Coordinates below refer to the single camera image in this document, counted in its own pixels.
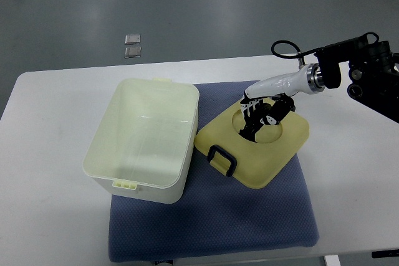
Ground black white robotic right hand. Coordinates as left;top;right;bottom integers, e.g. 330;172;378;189
239;64;325;141

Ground yellow storage box lid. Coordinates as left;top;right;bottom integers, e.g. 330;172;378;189
194;102;309;189

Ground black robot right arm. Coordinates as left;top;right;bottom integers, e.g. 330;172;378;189
314;32;398;122

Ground white storage box base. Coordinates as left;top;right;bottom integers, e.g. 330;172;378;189
83;78;200;204

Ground blue padded mat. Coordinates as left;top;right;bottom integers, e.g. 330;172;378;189
107;80;320;264

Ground lower metal floor plate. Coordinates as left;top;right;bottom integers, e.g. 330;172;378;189
124;45;142;59

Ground black cable loop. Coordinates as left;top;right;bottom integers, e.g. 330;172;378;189
270;40;315;67

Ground black table edge bracket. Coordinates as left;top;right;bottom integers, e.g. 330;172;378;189
372;249;399;259

